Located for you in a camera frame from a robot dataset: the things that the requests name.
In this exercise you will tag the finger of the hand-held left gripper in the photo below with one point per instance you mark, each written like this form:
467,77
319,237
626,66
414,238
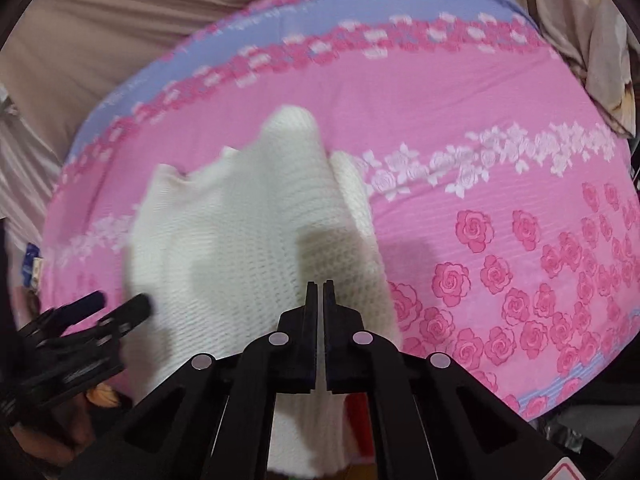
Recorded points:
132,310
82,305

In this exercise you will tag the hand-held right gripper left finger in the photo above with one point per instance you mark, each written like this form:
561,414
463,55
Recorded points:
311,312

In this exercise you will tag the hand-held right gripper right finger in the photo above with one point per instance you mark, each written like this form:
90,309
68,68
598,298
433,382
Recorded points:
330,312

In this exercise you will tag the white red black knit sweater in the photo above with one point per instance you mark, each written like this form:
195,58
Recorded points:
240,240

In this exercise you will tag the blue white packet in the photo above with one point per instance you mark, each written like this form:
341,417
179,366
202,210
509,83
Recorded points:
33,265

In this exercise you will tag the pink floral bed sheet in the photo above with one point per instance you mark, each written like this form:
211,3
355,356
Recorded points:
450,135

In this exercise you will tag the pale floral hanging cloth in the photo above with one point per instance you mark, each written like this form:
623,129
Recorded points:
595,35

